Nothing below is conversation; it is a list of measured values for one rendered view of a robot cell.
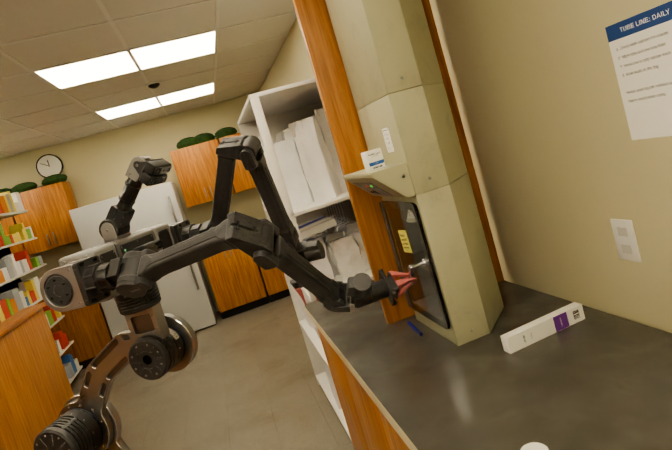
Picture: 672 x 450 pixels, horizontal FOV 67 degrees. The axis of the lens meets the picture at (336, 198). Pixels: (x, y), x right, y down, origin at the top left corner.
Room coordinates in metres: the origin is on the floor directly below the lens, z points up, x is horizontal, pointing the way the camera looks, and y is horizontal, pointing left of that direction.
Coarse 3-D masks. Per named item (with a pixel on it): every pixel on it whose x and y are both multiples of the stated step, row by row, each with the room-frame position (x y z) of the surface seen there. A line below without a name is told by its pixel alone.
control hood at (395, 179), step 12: (384, 168) 1.49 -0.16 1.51; (396, 168) 1.46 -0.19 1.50; (348, 180) 1.73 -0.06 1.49; (360, 180) 1.60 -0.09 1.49; (372, 180) 1.49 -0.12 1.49; (384, 180) 1.45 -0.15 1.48; (396, 180) 1.46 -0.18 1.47; (408, 180) 1.47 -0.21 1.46; (396, 192) 1.48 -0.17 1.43; (408, 192) 1.47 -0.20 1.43
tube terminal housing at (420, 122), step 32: (384, 96) 1.51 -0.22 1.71; (416, 96) 1.49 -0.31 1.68; (416, 128) 1.48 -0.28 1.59; (448, 128) 1.60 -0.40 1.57; (384, 160) 1.65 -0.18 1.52; (416, 160) 1.48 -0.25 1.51; (448, 160) 1.53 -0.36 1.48; (416, 192) 1.47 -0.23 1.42; (448, 192) 1.49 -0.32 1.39; (448, 224) 1.49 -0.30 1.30; (480, 224) 1.65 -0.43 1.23; (448, 256) 1.48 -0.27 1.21; (480, 256) 1.58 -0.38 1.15; (448, 288) 1.48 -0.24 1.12; (480, 288) 1.51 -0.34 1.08; (480, 320) 1.49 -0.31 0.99
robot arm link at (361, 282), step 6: (354, 276) 1.45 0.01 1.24; (360, 276) 1.45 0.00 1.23; (366, 276) 1.45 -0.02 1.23; (342, 282) 1.53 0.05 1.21; (348, 282) 1.44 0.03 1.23; (354, 282) 1.43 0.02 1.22; (360, 282) 1.43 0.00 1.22; (366, 282) 1.43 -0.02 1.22; (348, 288) 1.43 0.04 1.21; (354, 288) 1.43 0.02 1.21; (360, 288) 1.42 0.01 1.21; (366, 288) 1.42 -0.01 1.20; (348, 294) 1.46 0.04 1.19; (354, 294) 1.46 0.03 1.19; (360, 294) 1.44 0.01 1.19; (366, 294) 1.44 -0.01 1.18; (348, 300) 1.47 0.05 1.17; (336, 306) 1.47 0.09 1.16; (342, 306) 1.47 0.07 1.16; (348, 306) 1.47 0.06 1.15
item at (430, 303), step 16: (384, 208) 1.75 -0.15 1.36; (400, 208) 1.59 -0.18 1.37; (416, 208) 1.48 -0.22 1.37; (400, 224) 1.63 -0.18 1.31; (416, 224) 1.50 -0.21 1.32; (400, 240) 1.68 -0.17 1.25; (416, 240) 1.53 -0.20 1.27; (400, 256) 1.72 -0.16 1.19; (416, 256) 1.57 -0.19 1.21; (416, 272) 1.61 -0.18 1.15; (432, 272) 1.48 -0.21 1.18; (416, 288) 1.65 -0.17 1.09; (432, 288) 1.51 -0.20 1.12; (416, 304) 1.70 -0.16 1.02; (432, 304) 1.55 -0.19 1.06; (432, 320) 1.59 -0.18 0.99; (448, 320) 1.48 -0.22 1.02
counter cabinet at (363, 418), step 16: (320, 336) 2.37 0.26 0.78; (336, 368) 2.15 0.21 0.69; (336, 384) 2.32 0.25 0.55; (352, 384) 1.85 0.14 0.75; (352, 400) 1.97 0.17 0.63; (368, 400) 1.62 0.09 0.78; (352, 416) 2.11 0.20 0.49; (368, 416) 1.71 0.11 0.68; (384, 416) 1.44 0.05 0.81; (352, 432) 2.27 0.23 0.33; (368, 432) 1.81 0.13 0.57; (384, 432) 1.51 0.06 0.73; (368, 448) 1.93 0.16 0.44; (384, 448) 1.59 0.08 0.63; (400, 448) 1.35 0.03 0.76
